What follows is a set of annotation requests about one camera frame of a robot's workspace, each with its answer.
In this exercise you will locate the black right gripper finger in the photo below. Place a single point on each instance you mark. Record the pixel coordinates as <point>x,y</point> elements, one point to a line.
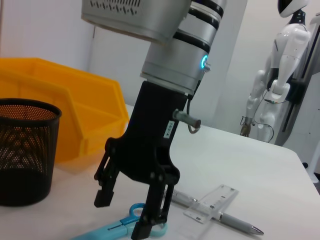
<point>155,205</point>
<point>106,185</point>

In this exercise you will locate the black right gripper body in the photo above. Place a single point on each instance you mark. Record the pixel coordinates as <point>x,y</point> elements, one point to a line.
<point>150,140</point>

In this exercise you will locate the blue scissors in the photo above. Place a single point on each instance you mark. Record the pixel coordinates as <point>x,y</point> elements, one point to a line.
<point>117,223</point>

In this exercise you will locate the clear plastic ruler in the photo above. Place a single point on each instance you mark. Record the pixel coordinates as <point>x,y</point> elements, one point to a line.
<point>215,202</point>

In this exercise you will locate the silver ballpoint pen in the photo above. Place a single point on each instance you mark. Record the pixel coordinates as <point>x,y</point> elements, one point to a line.
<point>232,218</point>

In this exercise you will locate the black mesh pen holder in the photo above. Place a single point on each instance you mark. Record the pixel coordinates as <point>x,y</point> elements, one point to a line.
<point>25,155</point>

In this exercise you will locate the yellow plastic bin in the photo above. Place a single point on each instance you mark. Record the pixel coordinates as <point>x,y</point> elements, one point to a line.
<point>87,100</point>

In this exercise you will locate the white humanoid robot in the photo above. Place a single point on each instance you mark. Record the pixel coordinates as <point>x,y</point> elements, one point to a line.
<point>287,50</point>

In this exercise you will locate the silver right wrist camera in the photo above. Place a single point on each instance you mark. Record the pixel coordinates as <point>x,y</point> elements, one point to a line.
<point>130,20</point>

